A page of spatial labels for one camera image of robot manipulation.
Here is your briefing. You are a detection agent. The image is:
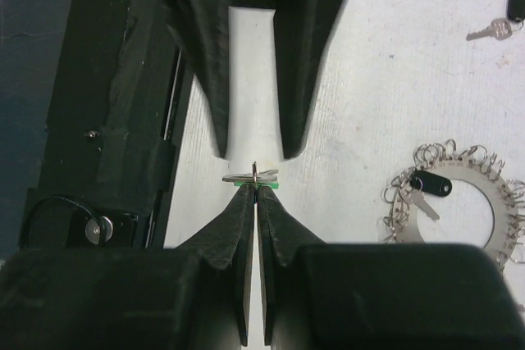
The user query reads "key black tag on disc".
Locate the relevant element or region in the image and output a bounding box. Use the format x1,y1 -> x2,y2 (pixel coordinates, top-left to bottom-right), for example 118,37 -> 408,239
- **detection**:
405,170 -> 453,220

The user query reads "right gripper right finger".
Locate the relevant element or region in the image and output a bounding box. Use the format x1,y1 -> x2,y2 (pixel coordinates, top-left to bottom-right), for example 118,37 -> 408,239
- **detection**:
257,186 -> 324,346

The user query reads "round metal keyring disc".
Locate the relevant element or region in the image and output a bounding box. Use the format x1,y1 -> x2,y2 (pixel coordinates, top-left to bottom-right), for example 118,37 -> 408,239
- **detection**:
382,139 -> 524,268

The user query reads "silver key black tag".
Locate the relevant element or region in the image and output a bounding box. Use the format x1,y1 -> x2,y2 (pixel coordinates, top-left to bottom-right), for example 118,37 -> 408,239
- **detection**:
466,0 -> 524,42

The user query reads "green tag key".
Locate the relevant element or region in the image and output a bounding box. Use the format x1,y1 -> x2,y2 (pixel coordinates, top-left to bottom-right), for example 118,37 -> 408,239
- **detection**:
222,161 -> 280,189

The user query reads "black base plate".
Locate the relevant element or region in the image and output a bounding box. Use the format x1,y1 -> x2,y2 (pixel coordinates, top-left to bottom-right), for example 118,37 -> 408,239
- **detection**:
18,0 -> 193,249

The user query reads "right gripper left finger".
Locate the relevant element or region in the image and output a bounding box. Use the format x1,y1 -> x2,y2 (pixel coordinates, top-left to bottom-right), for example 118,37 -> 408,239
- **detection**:
167,184 -> 255,346

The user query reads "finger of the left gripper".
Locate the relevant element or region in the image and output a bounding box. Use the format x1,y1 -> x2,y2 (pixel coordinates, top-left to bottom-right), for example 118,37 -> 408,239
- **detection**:
273,0 -> 345,160
165,0 -> 231,158

